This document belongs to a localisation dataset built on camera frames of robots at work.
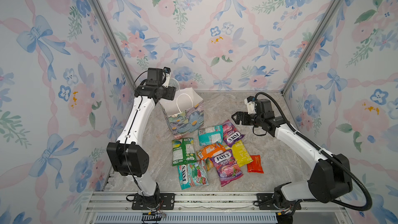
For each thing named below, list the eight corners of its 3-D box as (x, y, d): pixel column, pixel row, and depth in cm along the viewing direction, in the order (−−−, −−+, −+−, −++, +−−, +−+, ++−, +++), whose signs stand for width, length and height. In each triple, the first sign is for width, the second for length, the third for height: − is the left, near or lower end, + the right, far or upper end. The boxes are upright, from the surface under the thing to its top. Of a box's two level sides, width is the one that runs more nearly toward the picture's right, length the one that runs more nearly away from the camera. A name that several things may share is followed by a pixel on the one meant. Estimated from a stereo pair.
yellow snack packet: (239, 166, 86) (240, 165, 84) (229, 145, 94) (230, 143, 92) (251, 162, 87) (252, 160, 85) (240, 141, 96) (241, 139, 94)
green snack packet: (173, 165, 86) (172, 164, 84) (172, 141, 95) (171, 139, 93) (196, 162, 87) (196, 160, 85) (193, 139, 97) (193, 137, 94)
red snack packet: (248, 173, 84) (249, 172, 83) (245, 156, 90) (245, 155, 89) (262, 173, 84) (264, 172, 83) (258, 156, 90) (260, 155, 89)
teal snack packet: (198, 145, 94) (198, 142, 91) (198, 128, 102) (198, 124, 98) (222, 146, 94) (223, 142, 91) (221, 128, 102) (221, 124, 98)
